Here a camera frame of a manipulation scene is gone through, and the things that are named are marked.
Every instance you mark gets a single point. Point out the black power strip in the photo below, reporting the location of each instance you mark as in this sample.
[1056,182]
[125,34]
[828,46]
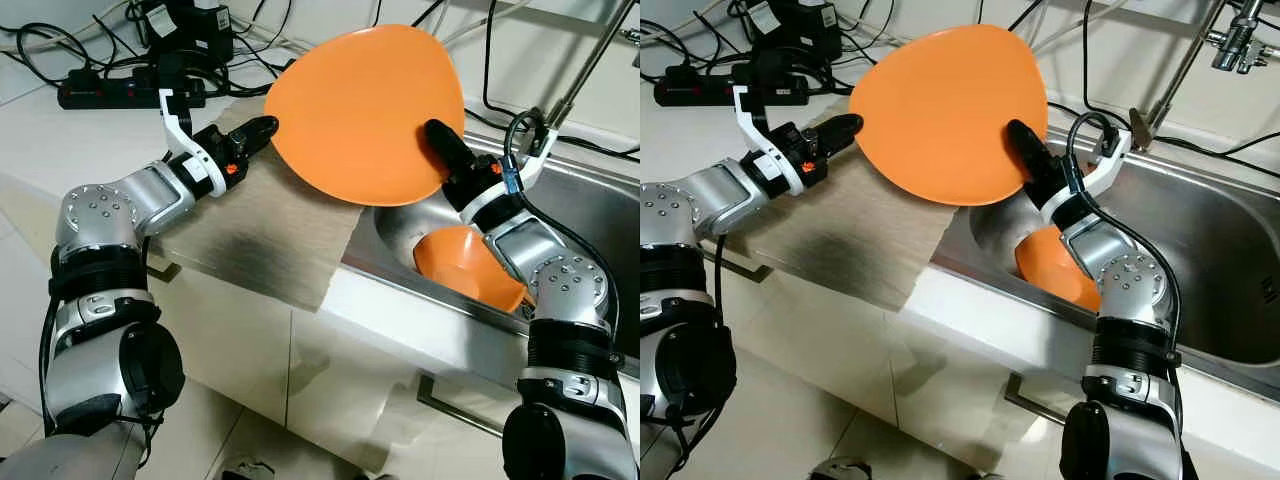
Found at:
[100,95]
[690,92]

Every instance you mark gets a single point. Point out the black charger with white labels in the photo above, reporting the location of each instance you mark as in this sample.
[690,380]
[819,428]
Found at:
[190,35]
[795,35]

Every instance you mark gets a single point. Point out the black plug adapter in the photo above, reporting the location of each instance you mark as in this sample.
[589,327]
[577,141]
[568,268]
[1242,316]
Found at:
[762,75]
[172,75]

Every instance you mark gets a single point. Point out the stainless steel sink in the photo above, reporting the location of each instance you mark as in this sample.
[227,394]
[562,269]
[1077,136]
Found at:
[600,210]
[1220,230]

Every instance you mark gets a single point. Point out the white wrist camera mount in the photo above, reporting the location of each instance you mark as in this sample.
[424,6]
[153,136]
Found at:
[760,145]
[185,145]
[1070,207]
[490,207]

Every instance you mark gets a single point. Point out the wood grain counter mat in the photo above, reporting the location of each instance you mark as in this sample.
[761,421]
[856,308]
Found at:
[270,250]
[860,250]

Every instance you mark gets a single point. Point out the metal faucet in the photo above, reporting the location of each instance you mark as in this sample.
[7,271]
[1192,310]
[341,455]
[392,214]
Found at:
[1185,65]
[590,65]

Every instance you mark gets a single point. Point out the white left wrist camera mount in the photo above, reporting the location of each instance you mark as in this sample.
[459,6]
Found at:
[185,145]
[760,145]

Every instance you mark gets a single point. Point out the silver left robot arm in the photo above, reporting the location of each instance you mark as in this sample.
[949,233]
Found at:
[100,215]
[690,210]

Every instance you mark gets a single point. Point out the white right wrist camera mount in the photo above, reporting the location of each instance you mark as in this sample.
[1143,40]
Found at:
[1070,207]
[490,207]

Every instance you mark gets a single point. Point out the dark robot left foot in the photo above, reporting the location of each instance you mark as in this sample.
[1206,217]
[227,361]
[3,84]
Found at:
[838,470]
[246,470]

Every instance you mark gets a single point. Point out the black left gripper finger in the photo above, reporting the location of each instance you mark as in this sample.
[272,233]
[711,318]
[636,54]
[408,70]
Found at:
[840,130]
[257,133]

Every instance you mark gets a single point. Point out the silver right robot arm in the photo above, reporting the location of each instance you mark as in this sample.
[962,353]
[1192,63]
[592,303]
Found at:
[560,290]
[1130,290]

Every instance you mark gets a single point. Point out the orange plastic plate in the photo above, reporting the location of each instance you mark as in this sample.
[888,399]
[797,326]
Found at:
[940,110]
[360,110]

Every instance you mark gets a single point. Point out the orange plastic bowl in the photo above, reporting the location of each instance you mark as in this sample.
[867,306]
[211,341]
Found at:
[1050,265]
[460,265]

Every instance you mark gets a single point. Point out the white kitchen cabinet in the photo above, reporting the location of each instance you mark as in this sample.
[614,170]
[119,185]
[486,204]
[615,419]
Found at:
[900,370]
[350,370]

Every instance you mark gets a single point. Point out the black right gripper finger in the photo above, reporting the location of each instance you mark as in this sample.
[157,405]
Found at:
[450,152]
[1030,152]

